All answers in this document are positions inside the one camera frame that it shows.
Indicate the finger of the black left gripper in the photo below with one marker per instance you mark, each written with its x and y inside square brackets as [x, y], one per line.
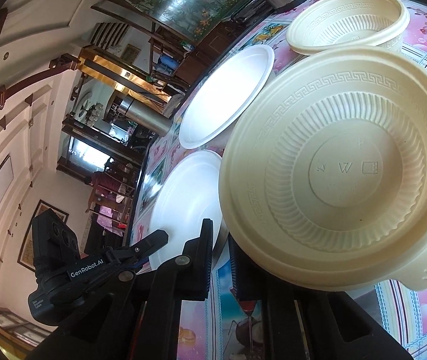
[136, 256]

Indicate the steel thermos flask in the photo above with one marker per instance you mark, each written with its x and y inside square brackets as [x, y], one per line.
[145, 116]

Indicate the large cream plastic bowl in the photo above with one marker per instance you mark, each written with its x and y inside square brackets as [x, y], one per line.
[323, 181]

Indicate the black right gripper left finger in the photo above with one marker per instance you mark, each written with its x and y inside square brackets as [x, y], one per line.
[186, 277]

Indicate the white foam plate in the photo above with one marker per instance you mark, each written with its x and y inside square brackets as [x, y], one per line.
[213, 112]
[189, 195]

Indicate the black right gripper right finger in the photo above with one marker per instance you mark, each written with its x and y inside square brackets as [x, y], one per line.
[248, 279]

